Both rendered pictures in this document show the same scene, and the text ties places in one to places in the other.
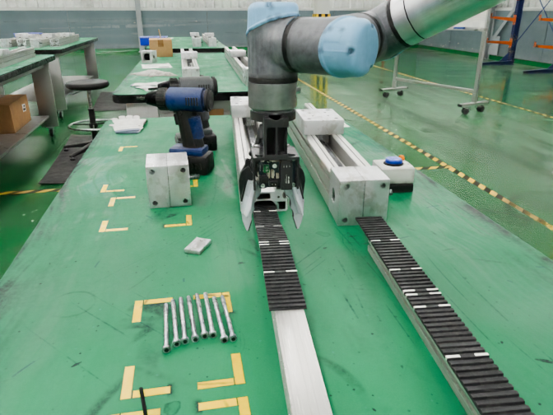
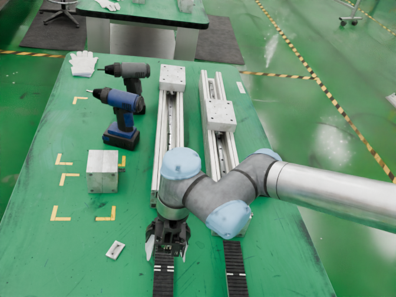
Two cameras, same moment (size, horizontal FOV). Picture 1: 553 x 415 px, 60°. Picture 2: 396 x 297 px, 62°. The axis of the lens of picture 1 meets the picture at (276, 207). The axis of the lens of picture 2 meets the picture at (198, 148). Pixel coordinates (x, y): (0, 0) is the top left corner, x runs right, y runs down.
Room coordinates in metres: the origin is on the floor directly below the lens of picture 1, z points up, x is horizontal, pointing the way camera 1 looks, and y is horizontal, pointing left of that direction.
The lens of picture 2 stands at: (0.28, 0.01, 1.61)
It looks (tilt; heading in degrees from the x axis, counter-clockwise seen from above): 40 degrees down; 356
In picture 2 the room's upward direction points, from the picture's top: 12 degrees clockwise
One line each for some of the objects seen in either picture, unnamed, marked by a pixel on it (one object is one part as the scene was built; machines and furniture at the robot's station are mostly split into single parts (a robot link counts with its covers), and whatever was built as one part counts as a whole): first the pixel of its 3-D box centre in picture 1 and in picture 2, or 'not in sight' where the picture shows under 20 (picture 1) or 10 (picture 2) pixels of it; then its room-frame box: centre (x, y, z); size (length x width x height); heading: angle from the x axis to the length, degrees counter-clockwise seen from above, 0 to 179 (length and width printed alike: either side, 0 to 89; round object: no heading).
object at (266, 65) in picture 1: (274, 42); (180, 177); (0.75, 0.00, 1.13); 0.09 x 0.08 x 0.11; 51
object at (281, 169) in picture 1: (273, 148); (170, 227); (0.74, 0.00, 0.98); 0.09 x 0.08 x 0.12; 6
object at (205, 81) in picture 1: (184, 114); (123, 88); (1.44, 0.27, 0.89); 0.20 x 0.08 x 0.22; 108
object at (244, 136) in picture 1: (252, 144); (169, 122); (1.35, 0.07, 0.82); 0.80 x 0.10 x 0.09; 6
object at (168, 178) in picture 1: (174, 179); (106, 171); (1.03, 0.23, 0.83); 0.11 x 0.10 x 0.10; 103
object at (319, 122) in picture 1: (318, 125); (218, 117); (1.37, -0.12, 0.87); 0.16 x 0.11 x 0.07; 6
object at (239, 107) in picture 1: (248, 110); (171, 80); (1.60, 0.09, 0.87); 0.16 x 0.11 x 0.07; 6
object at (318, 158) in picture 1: (318, 142); (216, 127); (1.37, -0.12, 0.82); 0.80 x 0.10 x 0.09; 6
